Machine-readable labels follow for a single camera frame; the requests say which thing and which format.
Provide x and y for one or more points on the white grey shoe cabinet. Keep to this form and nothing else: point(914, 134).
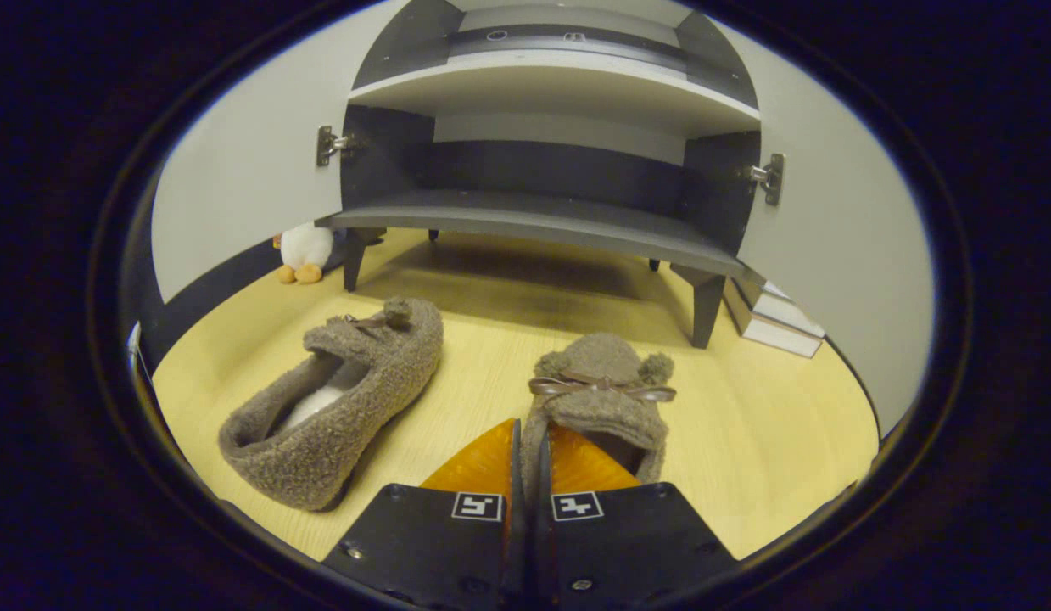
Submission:
point(542, 216)

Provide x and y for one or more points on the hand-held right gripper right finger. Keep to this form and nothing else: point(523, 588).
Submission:
point(627, 547)

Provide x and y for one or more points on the metal door hinge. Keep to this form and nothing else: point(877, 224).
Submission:
point(773, 178)
point(326, 144)

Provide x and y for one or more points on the stack of white books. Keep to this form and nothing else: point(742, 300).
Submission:
point(775, 327)

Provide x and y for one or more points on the brown fuzzy shoe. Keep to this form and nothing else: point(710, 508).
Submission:
point(606, 356)
point(381, 382)

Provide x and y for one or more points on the white plush toy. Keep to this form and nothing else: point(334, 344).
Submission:
point(306, 246)

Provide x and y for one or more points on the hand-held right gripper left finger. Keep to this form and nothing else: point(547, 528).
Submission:
point(432, 547)

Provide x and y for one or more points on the white cabinet door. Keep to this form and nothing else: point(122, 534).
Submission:
point(254, 170)
point(847, 238)

